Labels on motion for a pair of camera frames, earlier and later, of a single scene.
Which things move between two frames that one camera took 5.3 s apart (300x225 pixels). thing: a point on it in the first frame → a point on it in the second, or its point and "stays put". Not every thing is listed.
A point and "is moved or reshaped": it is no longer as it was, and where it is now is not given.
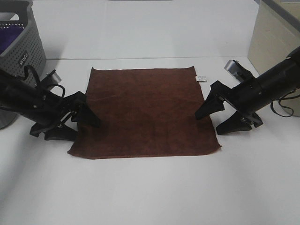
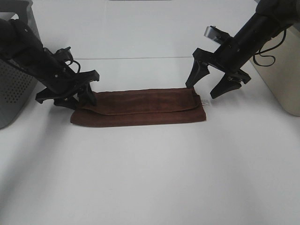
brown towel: x=145 y=112 is moved or reshaped
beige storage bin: x=275 y=33 stays put
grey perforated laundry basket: x=27 y=50 stays put
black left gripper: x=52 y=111 → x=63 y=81
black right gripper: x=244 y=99 → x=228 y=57
